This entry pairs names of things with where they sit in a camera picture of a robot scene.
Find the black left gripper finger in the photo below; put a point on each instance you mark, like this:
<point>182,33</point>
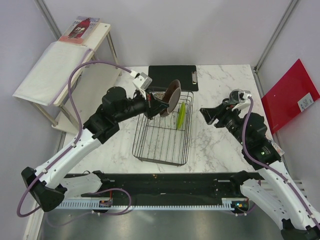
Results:
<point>151,98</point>
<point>157,109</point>

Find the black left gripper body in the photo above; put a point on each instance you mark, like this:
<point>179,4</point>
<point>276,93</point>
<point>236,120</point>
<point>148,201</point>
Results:
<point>149,110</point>

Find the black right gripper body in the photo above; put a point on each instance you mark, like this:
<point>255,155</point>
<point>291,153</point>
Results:
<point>229,119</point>

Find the red floral plate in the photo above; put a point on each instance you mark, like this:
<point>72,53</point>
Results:
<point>171,96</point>

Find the lime green plate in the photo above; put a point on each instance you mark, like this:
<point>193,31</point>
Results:
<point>181,116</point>

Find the dark wire dish rack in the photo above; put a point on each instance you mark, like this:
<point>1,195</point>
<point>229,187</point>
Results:
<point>158,141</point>

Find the dark green mug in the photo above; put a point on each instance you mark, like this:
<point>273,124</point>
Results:
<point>235,97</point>

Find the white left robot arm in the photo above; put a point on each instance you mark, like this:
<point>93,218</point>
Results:
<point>47,183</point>

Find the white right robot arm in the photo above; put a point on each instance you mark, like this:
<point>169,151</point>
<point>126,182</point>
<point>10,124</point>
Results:
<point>291,211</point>

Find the patterned ceramic bowl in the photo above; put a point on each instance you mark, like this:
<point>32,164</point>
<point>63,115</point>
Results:
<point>159,95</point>

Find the black clipboard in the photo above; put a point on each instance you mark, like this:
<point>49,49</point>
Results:
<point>163,75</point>

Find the Little Women book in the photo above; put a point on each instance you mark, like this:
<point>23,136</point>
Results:
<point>279,150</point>

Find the white two-tier shelf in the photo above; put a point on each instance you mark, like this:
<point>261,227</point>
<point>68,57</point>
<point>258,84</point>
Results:
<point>89,85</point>

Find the red folder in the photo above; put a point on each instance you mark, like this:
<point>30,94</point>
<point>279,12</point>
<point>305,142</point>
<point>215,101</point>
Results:
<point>289,97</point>

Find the red illustrated book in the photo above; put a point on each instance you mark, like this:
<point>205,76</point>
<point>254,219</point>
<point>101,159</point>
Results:
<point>80,30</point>

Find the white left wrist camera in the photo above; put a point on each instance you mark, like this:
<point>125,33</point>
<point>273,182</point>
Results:
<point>141,81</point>

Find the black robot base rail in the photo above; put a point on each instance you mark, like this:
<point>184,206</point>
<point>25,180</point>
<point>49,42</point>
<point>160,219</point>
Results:
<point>174,188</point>

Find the white slotted cable duct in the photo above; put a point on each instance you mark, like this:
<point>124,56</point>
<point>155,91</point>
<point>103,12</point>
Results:
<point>102,204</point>

